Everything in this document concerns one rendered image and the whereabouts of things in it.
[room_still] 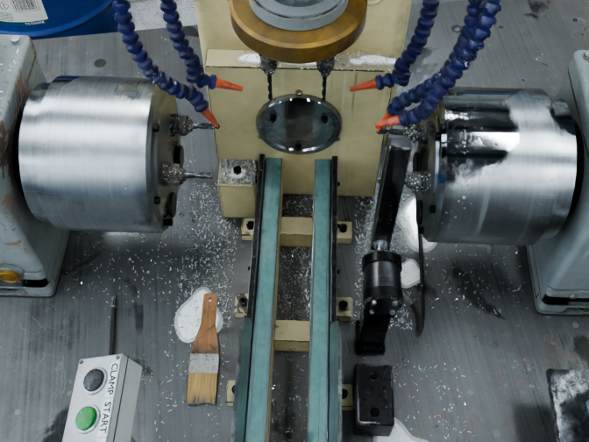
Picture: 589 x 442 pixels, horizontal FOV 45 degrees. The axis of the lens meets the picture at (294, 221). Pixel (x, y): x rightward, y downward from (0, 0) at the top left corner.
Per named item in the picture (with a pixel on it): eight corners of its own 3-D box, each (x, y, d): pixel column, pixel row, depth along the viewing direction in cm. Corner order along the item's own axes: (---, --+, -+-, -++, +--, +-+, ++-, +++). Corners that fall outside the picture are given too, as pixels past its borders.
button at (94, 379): (92, 374, 94) (84, 368, 93) (111, 371, 93) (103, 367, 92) (88, 395, 93) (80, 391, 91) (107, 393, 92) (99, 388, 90)
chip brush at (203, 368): (197, 295, 129) (196, 292, 128) (224, 295, 129) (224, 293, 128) (185, 405, 118) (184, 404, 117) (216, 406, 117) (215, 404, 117)
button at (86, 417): (85, 410, 92) (76, 406, 90) (104, 409, 91) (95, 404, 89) (80, 434, 90) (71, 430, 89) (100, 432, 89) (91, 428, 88)
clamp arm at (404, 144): (370, 236, 112) (387, 131, 91) (388, 237, 112) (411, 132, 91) (370, 255, 111) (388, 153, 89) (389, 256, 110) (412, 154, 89)
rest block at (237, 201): (224, 192, 141) (219, 154, 131) (259, 193, 141) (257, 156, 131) (222, 217, 138) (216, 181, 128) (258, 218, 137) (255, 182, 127)
